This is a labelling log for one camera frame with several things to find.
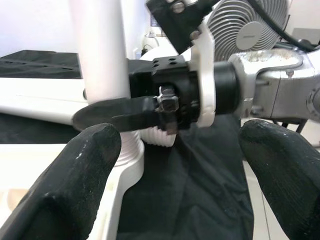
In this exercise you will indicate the white plastic table top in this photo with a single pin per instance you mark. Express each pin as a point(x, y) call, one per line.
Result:
point(130, 175)

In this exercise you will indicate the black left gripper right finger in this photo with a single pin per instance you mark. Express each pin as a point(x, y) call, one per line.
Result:
point(287, 175)

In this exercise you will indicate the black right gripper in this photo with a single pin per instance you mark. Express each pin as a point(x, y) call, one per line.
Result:
point(187, 95)

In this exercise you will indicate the white plastic table leg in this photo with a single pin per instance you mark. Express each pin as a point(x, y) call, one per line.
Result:
point(100, 50)

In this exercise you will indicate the black cloth table cover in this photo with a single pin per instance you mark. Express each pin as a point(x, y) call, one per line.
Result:
point(187, 187)

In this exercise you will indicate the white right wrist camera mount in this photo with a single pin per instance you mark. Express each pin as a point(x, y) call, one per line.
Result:
point(205, 75)

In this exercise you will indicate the white round floor fan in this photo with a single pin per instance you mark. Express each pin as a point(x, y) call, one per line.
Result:
point(255, 35)

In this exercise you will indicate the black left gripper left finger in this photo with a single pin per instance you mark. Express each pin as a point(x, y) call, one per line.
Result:
point(62, 187)

